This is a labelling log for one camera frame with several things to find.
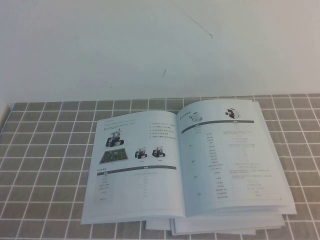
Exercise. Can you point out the white printed book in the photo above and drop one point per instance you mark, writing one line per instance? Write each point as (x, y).
(162, 175)

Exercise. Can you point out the white loose paper sheet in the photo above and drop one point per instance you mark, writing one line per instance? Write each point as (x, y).
(157, 223)

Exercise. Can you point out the white booklet stack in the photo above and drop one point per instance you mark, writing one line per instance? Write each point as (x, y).
(225, 223)

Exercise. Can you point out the grey checked tablecloth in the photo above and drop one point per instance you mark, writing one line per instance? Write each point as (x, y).
(37, 150)

